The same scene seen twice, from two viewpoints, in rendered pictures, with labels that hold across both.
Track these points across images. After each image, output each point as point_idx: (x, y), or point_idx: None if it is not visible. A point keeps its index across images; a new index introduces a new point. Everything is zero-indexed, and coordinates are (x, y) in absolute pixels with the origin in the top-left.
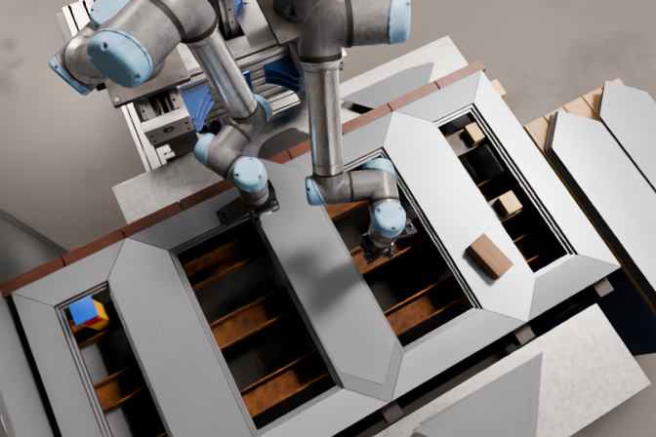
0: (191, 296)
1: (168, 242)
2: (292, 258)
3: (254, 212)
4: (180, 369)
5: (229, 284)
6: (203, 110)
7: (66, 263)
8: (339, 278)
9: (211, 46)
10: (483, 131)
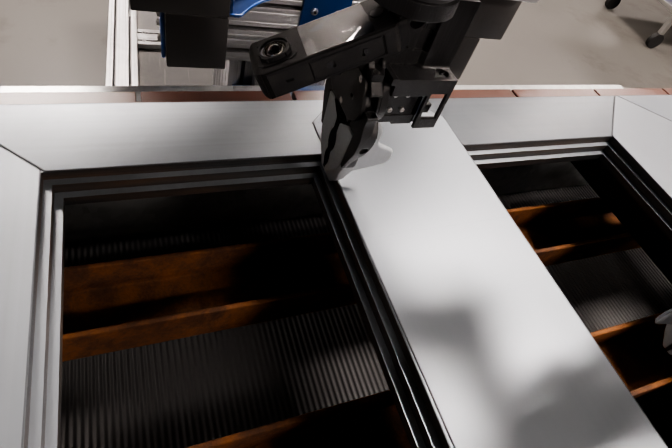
0: (45, 333)
1: (55, 152)
2: (427, 298)
3: (380, 73)
4: None
5: (183, 380)
6: None
7: None
8: (579, 402)
9: None
10: None
